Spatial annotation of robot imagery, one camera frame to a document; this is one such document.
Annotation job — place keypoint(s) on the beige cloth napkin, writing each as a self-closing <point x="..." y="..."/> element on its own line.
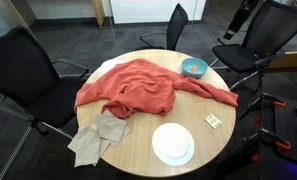
<point x="90" y="142"/>

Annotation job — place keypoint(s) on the black office chair right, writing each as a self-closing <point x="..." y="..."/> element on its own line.
<point x="273" y="25"/>

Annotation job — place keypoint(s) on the blue bowl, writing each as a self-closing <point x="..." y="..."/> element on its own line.
<point x="188" y="63"/>

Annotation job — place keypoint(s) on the black robot base with clamps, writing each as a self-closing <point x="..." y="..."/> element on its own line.
<point x="277" y="137"/>

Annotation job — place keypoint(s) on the small green white packet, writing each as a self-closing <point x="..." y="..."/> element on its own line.
<point x="213" y="121"/>

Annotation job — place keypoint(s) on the black office chair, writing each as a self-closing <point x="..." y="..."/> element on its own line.
<point x="28" y="77"/>
<point x="177" y="22"/>
<point x="273" y="25"/>

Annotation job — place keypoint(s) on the black office chair left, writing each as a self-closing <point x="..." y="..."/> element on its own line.
<point x="28" y="77"/>

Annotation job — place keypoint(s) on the red orange cloth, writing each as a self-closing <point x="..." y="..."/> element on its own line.
<point x="145" y="86"/>

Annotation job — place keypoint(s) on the white plate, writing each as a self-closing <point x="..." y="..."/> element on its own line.
<point x="173" y="144"/>

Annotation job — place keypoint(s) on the round wooden table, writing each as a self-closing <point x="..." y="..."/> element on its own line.
<point x="135" y="154"/>

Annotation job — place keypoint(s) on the black office chair back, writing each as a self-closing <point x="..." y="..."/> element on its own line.
<point x="177" y="22"/>

